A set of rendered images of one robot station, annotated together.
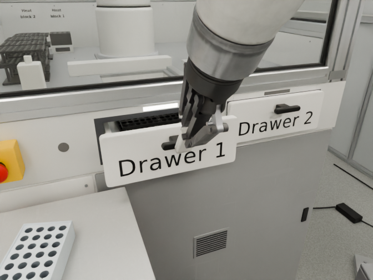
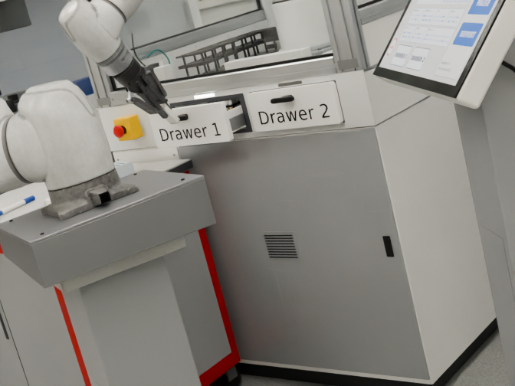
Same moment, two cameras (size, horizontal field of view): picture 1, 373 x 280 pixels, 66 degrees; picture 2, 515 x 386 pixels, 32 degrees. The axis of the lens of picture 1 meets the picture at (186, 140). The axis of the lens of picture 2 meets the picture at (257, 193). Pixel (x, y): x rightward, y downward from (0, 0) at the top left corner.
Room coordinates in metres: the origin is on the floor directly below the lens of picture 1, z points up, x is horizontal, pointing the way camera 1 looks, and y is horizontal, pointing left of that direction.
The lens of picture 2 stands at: (-0.52, -2.31, 1.25)
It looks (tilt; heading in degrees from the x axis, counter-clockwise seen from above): 14 degrees down; 63
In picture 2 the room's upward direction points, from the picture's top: 14 degrees counter-clockwise
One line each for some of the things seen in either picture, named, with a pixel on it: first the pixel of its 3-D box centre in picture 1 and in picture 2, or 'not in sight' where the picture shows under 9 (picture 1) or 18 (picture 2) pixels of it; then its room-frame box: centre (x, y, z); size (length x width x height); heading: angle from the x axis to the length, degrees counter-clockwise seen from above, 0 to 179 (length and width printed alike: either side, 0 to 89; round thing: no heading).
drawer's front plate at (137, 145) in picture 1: (174, 149); (189, 125); (0.53, 0.03, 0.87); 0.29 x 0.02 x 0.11; 111
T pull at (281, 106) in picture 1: (284, 108); (284, 98); (0.70, -0.25, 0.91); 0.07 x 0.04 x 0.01; 111
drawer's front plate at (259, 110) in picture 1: (276, 116); (293, 107); (0.72, -0.24, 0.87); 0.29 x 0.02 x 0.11; 111
